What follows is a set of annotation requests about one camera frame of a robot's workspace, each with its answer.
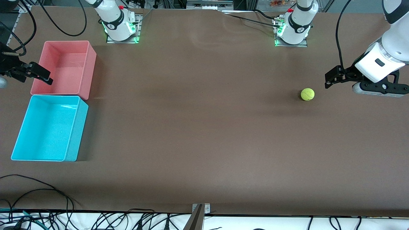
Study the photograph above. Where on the yellow tennis ball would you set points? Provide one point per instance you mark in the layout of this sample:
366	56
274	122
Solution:
307	94

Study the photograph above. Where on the aluminium table edge rail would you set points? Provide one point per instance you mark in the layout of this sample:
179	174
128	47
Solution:
14	30

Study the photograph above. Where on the blue plastic bin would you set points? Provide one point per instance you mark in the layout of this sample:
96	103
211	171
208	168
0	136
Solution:
48	127

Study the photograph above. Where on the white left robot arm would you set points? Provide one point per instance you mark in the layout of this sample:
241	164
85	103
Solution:
297	28

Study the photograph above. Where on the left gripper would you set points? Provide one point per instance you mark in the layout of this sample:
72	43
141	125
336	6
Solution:
349	72

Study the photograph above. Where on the pink plastic bin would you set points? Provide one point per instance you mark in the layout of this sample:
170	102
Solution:
68	64

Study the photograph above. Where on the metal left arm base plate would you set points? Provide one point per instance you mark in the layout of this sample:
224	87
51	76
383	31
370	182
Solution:
290	45

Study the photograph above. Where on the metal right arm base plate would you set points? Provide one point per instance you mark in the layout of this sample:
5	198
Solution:
139	32

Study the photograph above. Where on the small metal bracket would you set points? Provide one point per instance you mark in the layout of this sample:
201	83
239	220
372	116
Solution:
207	208

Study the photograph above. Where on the black camera pole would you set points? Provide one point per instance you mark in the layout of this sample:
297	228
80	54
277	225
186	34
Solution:
195	220

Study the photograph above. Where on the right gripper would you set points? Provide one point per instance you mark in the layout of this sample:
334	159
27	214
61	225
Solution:
7	62

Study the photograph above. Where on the silver aluminium rail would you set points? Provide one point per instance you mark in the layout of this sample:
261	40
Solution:
209	3

